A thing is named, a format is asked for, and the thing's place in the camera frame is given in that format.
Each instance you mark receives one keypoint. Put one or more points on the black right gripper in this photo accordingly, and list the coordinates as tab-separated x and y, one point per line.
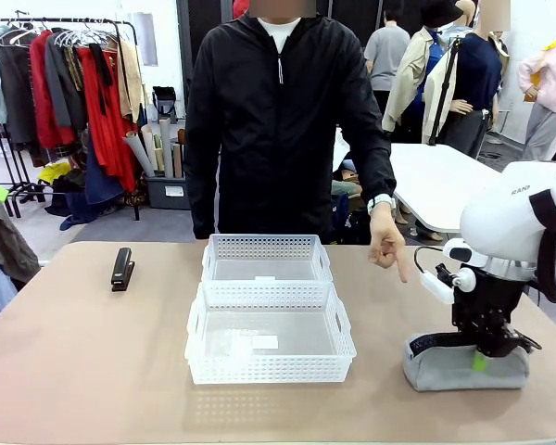
486	301

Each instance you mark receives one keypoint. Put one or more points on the grey pencil case black zipper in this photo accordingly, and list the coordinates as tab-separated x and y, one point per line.
445	371

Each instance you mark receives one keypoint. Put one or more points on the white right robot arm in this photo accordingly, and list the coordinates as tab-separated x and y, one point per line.
496	218

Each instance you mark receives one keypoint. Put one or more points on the person's right forearm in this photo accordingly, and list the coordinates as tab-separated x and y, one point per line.
203	194

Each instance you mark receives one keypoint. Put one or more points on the person's left forearm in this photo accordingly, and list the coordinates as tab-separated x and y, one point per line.
380	157

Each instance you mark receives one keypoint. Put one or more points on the person's left hand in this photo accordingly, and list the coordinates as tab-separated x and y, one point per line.
387	241

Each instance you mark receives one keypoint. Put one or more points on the black clothes rack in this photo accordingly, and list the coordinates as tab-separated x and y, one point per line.
16	194

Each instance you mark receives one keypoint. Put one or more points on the grey jacket on chair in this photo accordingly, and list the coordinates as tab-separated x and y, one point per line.
4	241

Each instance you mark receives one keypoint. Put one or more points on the yellow item on floor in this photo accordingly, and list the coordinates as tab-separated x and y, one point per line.
55	172

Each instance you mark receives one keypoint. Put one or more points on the dark grey hanging coat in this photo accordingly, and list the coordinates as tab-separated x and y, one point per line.
16	92

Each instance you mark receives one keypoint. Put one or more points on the red hanging jacket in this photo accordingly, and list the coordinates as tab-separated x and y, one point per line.
44	102

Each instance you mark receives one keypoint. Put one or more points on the blue cloth on floor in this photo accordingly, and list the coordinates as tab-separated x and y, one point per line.
97	194

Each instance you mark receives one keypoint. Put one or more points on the grey hanging jacket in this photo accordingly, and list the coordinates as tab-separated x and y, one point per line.
62	88

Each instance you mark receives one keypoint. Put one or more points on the red hanging dress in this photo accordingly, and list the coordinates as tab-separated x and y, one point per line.
109	143

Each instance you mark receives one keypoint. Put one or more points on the black stapler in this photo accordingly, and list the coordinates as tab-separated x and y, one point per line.
122	269

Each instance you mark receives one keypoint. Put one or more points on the black hanging scarf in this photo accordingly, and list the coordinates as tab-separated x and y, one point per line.
103	74

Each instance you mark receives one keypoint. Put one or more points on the grey storage bin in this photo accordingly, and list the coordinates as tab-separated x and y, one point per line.
169	192

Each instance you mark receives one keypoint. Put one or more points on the beige hanging garment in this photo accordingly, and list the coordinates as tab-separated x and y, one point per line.
132	79

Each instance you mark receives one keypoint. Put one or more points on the tall grey paper roll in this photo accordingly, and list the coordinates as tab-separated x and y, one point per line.
167	148

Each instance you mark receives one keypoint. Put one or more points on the white round table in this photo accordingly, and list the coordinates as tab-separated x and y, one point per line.
440	181

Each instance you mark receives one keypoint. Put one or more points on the black cart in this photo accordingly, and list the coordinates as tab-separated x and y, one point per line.
164	104

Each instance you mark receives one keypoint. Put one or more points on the white wristwatch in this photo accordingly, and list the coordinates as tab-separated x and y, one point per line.
381	203

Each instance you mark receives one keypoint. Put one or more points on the bags under white table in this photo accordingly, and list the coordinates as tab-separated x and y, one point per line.
347	204

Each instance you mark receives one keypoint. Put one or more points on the white perforated basket with label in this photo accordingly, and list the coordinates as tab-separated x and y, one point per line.
269	366

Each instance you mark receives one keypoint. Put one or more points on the white perforated plastic basket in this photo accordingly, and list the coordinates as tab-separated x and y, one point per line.
266	245

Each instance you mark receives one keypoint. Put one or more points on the black tripod stand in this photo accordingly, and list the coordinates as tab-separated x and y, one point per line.
445	92

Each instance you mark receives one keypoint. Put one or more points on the mannequin in pink top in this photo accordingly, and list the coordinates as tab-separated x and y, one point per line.
551	83

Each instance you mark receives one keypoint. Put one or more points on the mannequin in navy top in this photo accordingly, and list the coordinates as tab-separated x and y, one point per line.
477	79

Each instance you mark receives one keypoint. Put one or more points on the mannequin in beige trench coat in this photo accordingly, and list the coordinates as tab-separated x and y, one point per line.
414	79

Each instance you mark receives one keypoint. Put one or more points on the person in black jacket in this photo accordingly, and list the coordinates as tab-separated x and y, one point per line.
278	139

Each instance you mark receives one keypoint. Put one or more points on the person in grey t-shirt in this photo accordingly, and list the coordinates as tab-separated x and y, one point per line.
384	51

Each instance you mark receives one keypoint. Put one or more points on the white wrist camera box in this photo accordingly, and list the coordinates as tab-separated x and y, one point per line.
438	287

